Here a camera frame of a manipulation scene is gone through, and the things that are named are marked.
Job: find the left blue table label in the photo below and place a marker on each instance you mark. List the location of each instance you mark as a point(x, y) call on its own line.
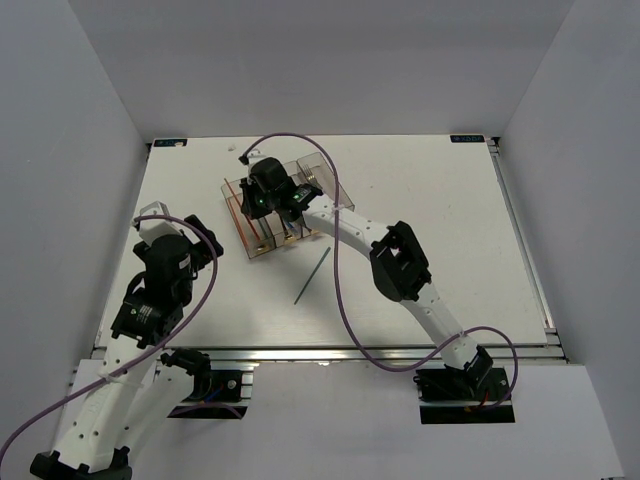
point(170, 143)

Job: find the teal chopstick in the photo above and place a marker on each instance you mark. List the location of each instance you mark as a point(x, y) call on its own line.
point(311, 276)

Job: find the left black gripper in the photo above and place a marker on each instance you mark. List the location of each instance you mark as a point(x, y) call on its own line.
point(203, 252)

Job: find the short orange chopstick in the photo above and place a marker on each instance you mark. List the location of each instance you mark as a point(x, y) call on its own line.
point(236, 198)

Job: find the right blue table label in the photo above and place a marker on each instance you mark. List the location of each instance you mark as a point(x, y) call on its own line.
point(466, 138)

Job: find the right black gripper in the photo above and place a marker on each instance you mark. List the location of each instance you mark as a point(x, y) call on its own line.
point(248, 186)

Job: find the fork with pink handle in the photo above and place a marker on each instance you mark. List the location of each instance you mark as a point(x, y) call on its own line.
point(310, 177)

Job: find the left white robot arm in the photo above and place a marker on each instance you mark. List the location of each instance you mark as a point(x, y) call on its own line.
point(138, 384)

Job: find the long orange chopstick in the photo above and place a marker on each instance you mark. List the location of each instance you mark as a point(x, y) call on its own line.
point(237, 224)

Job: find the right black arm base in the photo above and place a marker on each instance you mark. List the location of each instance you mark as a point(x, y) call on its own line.
point(446, 400)

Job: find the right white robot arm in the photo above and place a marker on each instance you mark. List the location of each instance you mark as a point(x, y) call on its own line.
point(400, 268)

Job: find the blue table label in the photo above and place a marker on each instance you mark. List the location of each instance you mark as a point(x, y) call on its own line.
point(466, 138)
point(170, 143)

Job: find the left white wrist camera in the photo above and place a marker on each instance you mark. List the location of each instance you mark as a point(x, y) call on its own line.
point(157, 225)

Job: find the black spoon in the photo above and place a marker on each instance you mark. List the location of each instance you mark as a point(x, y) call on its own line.
point(287, 229)

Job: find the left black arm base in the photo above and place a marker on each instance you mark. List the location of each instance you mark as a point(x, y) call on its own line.
point(218, 393)

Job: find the aluminium table rail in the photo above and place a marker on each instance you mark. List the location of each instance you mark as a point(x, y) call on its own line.
point(552, 351)

